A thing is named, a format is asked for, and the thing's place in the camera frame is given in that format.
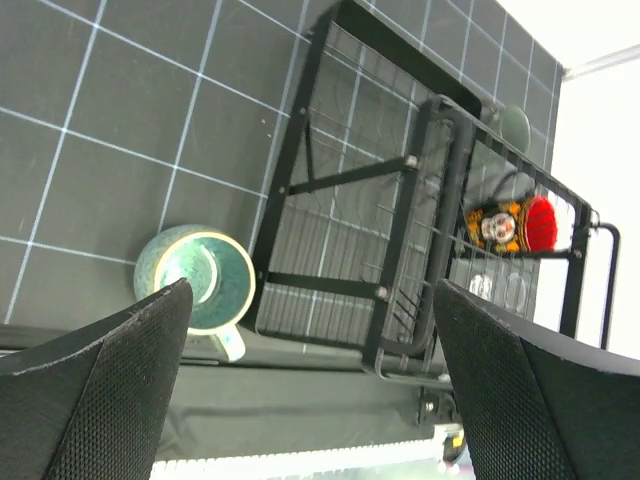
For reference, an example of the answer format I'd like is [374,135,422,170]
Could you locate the black wire dish rack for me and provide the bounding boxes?
[244,1,601,383]

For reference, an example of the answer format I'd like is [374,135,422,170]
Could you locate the small clear glass cup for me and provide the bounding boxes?
[468,272,528,314]

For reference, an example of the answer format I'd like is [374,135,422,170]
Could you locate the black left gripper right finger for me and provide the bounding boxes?
[433,280,639,479]

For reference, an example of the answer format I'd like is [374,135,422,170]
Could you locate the dark green ceramic mug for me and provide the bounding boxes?
[490,105,531,154]

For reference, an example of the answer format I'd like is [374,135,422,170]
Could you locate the white slotted cable duct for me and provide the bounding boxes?
[150,439,475,479]

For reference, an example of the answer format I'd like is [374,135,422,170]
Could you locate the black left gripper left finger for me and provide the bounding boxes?
[1,278,193,479]

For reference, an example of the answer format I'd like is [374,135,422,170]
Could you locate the black grid table mat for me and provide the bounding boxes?
[1,1,564,345]

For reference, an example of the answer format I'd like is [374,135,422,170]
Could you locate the teal speckled ceramic mug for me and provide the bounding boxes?
[133,224,256,362]

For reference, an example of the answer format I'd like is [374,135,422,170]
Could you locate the black red skull mug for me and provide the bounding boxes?
[463,171,558,255]

